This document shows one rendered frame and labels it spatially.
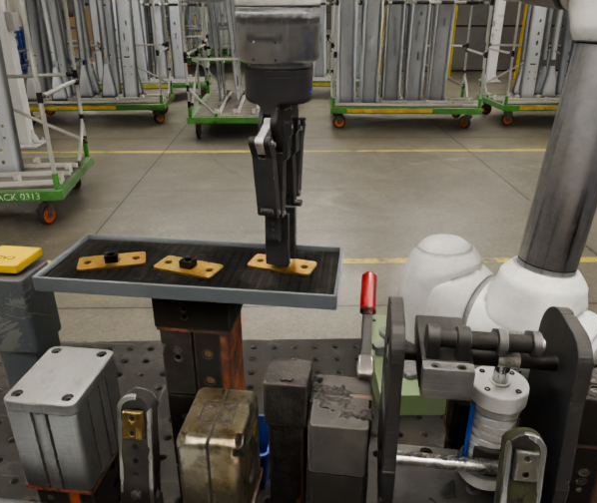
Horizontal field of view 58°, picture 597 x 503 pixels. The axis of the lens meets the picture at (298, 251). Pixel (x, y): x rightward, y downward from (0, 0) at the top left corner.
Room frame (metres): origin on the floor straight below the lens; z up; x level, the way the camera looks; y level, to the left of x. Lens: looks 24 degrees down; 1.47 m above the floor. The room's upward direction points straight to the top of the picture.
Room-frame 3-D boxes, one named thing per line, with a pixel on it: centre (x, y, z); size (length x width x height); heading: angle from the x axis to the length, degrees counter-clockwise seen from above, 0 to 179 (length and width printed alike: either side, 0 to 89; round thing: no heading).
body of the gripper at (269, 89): (0.63, 0.02, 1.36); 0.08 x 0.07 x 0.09; 162
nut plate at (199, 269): (0.62, 0.14, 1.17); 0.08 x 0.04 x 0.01; 68
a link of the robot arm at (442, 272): (1.01, -0.30, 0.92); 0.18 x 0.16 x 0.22; 44
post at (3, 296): (0.66, 0.39, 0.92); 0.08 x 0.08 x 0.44; 83
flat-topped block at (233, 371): (0.63, 0.13, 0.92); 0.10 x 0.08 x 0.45; 83
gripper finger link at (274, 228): (0.60, 0.03, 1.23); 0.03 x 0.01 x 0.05; 162
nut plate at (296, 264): (0.63, 0.02, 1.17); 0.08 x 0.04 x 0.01; 72
